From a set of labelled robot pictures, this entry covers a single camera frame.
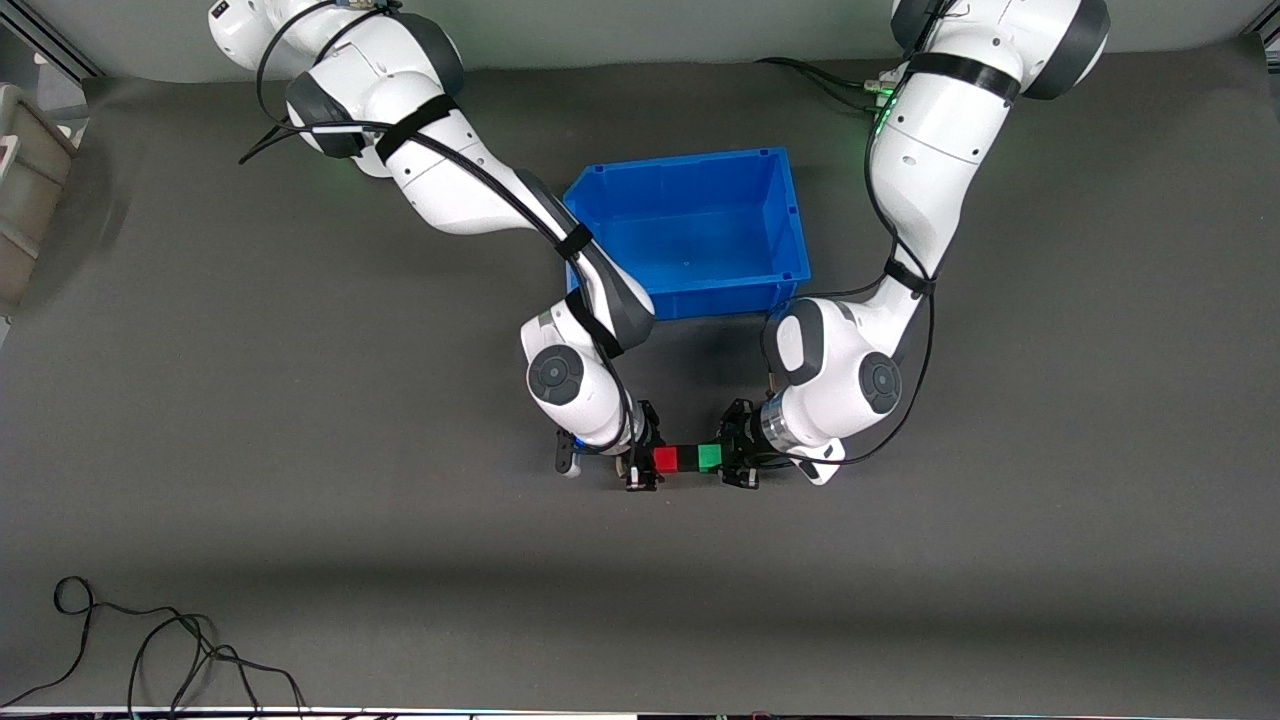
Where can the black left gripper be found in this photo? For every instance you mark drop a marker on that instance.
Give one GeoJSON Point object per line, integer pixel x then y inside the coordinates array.
{"type": "Point", "coordinates": [741, 434]}

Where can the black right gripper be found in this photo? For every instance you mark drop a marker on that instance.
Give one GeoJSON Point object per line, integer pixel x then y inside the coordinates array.
{"type": "Point", "coordinates": [645, 437]}

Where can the small red cube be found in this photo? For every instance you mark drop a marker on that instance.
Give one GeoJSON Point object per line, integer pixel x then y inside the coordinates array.
{"type": "Point", "coordinates": [666, 460]}

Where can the small green cube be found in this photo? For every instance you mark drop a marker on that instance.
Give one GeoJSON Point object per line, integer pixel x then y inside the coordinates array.
{"type": "Point", "coordinates": [709, 457]}

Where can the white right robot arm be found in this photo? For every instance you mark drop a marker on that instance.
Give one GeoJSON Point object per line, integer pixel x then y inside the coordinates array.
{"type": "Point", "coordinates": [450, 190]}

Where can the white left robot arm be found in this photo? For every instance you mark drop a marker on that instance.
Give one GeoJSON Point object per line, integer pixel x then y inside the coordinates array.
{"type": "Point", "coordinates": [940, 150]}

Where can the small black cube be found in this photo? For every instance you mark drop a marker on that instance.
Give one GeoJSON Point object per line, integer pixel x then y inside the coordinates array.
{"type": "Point", "coordinates": [688, 459]}

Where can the blue plastic storage bin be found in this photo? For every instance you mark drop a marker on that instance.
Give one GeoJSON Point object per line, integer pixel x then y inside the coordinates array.
{"type": "Point", "coordinates": [700, 220]}

